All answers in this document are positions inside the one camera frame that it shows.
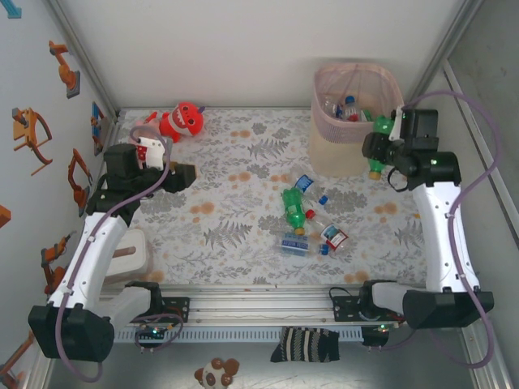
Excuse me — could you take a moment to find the green plastic bottle yellow cap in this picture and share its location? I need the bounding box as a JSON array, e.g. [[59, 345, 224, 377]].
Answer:
[[281, 186, 308, 237], [367, 115, 397, 181]]

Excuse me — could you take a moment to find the square bottle red flower label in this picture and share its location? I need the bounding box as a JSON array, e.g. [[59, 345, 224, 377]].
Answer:
[[342, 95, 362, 122]]

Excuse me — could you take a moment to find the clear bottle blue label white cap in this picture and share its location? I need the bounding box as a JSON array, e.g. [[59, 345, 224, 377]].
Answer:
[[322, 95, 342, 118]]

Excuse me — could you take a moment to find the clear bottle red cap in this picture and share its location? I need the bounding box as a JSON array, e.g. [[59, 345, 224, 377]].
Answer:
[[304, 208, 350, 250]]

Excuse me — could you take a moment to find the long water bottle blue label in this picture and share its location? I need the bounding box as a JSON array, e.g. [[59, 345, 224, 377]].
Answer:
[[279, 230, 330, 259]]

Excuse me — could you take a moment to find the beige waste bin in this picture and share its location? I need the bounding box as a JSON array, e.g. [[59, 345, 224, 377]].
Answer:
[[307, 121, 382, 178]]

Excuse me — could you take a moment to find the pink pig plush toy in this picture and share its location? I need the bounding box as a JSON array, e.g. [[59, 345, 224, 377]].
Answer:
[[129, 117, 161, 169]]

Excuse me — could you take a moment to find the red shark plush toy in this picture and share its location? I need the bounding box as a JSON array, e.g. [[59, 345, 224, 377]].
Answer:
[[158, 100, 207, 143]]

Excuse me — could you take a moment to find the floral grey tablecloth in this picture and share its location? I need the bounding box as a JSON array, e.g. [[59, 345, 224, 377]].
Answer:
[[87, 107, 453, 287]]

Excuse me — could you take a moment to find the white tissue box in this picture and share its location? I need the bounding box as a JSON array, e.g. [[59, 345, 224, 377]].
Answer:
[[105, 229, 152, 284]]

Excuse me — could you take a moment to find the pink mesh waste basket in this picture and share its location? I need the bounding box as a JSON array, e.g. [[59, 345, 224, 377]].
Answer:
[[311, 62, 405, 146]]

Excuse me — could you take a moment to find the brown white plush dog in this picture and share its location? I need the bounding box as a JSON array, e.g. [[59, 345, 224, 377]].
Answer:
[[193, 357, 241, 387]]

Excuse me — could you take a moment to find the black white striped sock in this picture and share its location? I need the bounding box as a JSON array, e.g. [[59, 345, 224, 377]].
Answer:
[[270, 326, 341, 364]]

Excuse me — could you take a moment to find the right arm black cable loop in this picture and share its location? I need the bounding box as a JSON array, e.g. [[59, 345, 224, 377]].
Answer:
[[386, 168, 410, 193]]

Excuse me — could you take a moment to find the aluminium frame post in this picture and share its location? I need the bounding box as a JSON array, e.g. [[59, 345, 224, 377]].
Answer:
[[405, 0, 486, 110], [46, 0, 122, 119]]

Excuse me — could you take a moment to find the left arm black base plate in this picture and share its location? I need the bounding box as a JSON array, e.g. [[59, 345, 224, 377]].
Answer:
[[133, 297, 191, 324]]

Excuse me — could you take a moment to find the aluminium frame rail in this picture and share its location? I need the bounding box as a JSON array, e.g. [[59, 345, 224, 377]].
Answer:
[[97, 283, 491, 325]]

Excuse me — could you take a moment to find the white slotted cable duct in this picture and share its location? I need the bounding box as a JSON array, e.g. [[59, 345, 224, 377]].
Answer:
[[113, 326, 364, 344]]

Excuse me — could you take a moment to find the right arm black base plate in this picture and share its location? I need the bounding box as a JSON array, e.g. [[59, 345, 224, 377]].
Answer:
[[331, 294, 406, 325]]

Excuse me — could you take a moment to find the blue wall sticker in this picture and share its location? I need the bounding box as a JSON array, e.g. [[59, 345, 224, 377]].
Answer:
[[0, 0, 24, 20]]

